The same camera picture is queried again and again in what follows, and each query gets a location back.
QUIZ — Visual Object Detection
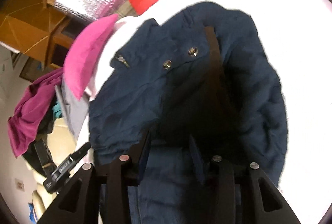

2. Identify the navy blue jacket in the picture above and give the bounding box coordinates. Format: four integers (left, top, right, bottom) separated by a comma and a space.
89, 2, 288, 223

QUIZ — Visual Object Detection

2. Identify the cream mattress edge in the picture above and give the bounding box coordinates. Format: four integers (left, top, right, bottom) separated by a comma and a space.
25, 118, 77, 221

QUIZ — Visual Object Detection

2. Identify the purple crumpled garment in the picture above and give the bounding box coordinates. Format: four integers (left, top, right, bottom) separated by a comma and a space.
7, 68, 63, 157

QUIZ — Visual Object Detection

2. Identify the teal garment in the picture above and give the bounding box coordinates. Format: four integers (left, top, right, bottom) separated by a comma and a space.
52, 100, 62, 120

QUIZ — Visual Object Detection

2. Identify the grey folded garment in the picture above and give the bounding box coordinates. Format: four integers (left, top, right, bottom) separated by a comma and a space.
55, 80, 89, 140

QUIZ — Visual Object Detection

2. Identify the magenta pillow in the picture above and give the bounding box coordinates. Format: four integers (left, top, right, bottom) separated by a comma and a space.
63, 14, 118, 100

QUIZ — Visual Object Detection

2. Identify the white textured bed sheet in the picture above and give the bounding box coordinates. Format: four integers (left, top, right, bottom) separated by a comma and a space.
88, 0, 331, 223

